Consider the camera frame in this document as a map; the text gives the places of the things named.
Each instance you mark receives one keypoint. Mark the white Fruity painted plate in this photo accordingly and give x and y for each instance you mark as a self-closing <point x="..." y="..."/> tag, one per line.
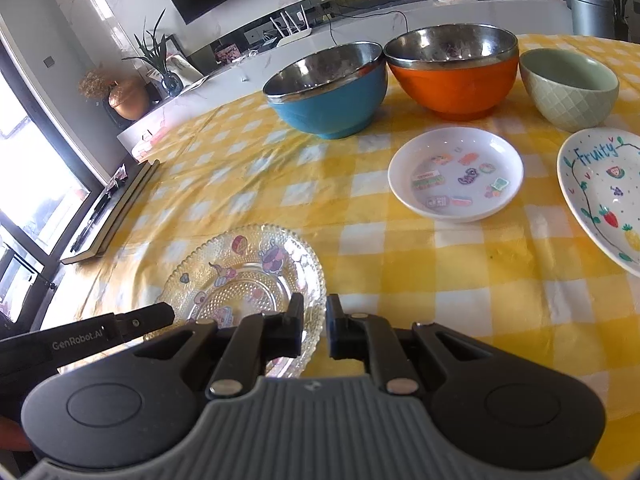
<point x="598" y="173"/>

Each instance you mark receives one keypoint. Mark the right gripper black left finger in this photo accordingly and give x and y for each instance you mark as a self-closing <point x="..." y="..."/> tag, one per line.
<point x="139" y="403"/>

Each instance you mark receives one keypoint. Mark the green plant in blue vase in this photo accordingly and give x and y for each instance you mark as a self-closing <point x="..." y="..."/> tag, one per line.
<point x="152" y="49"/>

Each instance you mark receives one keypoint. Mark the clear glass cartoon plate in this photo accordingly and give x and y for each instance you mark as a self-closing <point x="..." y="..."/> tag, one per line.
<point x="248" y="270"/>

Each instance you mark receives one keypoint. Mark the orange steel-lined bowl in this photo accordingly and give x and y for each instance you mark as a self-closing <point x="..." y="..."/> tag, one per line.
<point x="458" y="71"/>

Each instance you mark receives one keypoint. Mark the black notebook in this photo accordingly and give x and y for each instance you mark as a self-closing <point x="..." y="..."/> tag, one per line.
<point x="115" y="212"/>

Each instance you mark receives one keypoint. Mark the white wifi router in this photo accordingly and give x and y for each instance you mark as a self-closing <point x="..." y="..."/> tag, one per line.
<point x="291" y="28"/>

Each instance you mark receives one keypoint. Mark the yellow white checked tablecloth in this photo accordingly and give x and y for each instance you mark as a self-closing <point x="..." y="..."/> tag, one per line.
<point x="527" y="280"/>

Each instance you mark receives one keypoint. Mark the dried flower bouquet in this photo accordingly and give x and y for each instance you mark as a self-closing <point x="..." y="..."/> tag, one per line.
<point x="97" y="84"/>

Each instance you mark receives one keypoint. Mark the white marble tv cabinet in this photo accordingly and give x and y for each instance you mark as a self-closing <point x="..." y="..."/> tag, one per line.
<point x="547" y="17"/>

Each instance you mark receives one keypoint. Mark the blue steel-lined bowl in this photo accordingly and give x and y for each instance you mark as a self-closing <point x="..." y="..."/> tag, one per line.
<point x="332" y="93"/>

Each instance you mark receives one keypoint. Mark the green ceramic bowl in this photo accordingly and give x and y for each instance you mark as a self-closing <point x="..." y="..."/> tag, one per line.
<point x="571" y="90"/>

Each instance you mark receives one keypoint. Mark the grey metal trash can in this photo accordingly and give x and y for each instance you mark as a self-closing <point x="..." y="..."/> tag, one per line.
<point x="592" y="18"/>

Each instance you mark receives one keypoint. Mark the black pen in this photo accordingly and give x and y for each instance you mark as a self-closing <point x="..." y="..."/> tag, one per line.
<point x="97" y="210"/>

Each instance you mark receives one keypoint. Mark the copper acorn jar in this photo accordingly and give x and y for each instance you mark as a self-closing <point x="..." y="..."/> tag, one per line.
<point x="129" y="99"/>

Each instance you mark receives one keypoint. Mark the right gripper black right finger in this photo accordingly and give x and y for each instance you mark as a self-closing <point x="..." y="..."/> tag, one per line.
<point x="495" y="406"/>

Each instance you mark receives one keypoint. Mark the small white sticker dish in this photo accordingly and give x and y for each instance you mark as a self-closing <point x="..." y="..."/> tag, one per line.
<point x="456" y="174"/>

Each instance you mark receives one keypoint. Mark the pink origami paper figure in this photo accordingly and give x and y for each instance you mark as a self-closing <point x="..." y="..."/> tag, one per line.
<point x="117" y="179"/>

